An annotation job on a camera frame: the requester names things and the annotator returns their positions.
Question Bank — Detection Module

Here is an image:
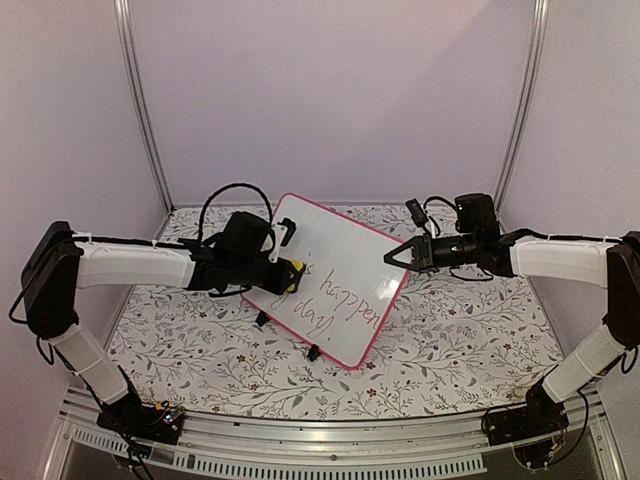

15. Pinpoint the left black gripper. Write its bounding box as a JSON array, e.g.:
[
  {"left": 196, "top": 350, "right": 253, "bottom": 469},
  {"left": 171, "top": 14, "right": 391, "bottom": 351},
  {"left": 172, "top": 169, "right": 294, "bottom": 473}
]
[{"left": 231, "top": 257, "right": 300, "bottom": 296}]

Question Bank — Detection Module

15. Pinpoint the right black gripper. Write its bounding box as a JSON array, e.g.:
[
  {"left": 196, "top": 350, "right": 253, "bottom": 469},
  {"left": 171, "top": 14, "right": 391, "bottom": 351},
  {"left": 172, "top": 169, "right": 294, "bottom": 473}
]
[{"left": 383, "top": 235, "right": 478, "bottom": 277}]

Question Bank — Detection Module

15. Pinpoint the yellow bone-shaped eraser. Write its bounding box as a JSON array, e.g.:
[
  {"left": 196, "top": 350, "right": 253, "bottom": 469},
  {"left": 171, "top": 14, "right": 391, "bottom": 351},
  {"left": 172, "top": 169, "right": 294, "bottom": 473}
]
[{"left": 287, "top": 260, "right": 306, "bottom": 293}]

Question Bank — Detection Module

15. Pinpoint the pink-framed whiteboard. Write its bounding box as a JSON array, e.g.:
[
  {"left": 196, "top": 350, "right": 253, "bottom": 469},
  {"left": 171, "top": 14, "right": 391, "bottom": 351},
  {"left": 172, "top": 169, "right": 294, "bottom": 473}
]
[{"left": 242, "top": 193, "right": 408, "bottom": 370}]

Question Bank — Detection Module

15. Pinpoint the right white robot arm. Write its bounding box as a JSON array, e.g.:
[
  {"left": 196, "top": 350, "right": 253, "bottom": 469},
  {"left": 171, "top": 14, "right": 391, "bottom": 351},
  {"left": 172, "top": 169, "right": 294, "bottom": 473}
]
[{"left": 384, "top": 193, "right": 639, "bottom": 436}]

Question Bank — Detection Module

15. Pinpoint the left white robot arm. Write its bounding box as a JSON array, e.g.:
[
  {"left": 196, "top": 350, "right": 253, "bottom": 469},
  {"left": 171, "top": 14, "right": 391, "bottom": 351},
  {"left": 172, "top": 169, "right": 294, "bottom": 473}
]
[{"left": 8, "top": 211, "right": 306, "bottom": 434}]

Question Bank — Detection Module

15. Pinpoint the black whiteboard stand foot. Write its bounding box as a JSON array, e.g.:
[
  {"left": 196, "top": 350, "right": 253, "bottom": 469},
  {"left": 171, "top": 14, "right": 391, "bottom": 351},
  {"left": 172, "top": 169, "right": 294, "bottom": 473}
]
[{"left": 255, "top": 311, "right": 270, "bottom": 327}]

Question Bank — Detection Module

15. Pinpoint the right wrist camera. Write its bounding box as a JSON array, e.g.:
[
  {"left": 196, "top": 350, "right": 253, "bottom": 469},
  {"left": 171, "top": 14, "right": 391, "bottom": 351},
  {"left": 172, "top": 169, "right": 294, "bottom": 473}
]
[{"left": 405, "top": 198, "right": 430, "bottom": 233}]

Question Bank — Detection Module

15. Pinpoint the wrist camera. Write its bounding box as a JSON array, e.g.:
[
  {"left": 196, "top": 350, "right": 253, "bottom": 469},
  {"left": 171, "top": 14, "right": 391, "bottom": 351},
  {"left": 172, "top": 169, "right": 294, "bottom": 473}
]
[
  {"left": 405, "top": 198, "right": 430, "bottom": 233},
  {"left": 268, "top": 217, "right": 296, "bottom": 263}
]

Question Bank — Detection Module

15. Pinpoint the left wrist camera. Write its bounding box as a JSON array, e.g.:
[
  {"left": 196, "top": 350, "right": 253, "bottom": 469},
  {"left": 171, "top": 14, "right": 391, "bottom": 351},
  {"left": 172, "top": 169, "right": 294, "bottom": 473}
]
[{"left": 268, "top": 217, "right": 296, "bottom": 263}]

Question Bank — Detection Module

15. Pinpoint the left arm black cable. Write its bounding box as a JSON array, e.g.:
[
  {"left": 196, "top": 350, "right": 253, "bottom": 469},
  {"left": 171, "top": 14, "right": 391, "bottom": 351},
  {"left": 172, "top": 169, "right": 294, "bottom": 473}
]
[{"left": 197, "top": 182, "right": 275, "bottom": 246}]

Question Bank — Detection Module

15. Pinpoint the front aluminium rail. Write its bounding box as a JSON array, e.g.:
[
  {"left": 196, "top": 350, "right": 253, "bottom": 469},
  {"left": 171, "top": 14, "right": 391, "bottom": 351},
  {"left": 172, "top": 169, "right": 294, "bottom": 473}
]
[{"left": 43, "top": 387, "right": 626, "bottom": 479}]

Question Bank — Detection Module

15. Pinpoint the rear aluminium table rail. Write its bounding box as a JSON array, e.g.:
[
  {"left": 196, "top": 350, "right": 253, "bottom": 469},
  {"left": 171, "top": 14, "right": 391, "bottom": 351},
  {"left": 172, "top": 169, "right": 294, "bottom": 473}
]
[{"left": 172, "top": 200, "right": 496, "bottom": 210}]

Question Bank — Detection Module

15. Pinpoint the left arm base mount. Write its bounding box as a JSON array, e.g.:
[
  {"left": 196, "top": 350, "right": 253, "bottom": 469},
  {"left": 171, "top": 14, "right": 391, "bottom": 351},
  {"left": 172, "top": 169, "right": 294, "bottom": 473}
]
[{"left": 97, "top": 397, "right": 185, "bottom": 445}]

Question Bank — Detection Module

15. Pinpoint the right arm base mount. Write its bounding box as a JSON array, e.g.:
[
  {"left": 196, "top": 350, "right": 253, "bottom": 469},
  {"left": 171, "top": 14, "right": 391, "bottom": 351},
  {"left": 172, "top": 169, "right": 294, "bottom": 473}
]
[{"left": 481, "top": 400, "right": 569, "bottom": 470}]

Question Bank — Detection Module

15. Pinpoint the right aluminium frame post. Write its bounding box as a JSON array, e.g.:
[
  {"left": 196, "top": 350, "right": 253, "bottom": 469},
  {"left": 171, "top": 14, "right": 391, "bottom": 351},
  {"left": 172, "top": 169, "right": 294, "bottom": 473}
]
[{"left": 494, "top": 0, "right": 550, "bottom": 213}]

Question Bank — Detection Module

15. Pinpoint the aluminium frame post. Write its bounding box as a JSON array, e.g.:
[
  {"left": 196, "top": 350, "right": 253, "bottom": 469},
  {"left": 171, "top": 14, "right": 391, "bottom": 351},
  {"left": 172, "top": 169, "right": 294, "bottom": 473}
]
[
  {"left": 113, "top": 0, "right": 175, "bottom": 214},
  {"left": 494, "top": 0, "right": 550, "bottom": 213}
]

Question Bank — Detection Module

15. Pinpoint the left aluminium frame post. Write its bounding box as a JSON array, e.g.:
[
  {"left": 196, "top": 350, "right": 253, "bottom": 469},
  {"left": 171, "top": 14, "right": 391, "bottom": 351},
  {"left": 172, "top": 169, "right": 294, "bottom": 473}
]
[{"left": 113, "top": 0, "right": 175, "bottom": 214}]

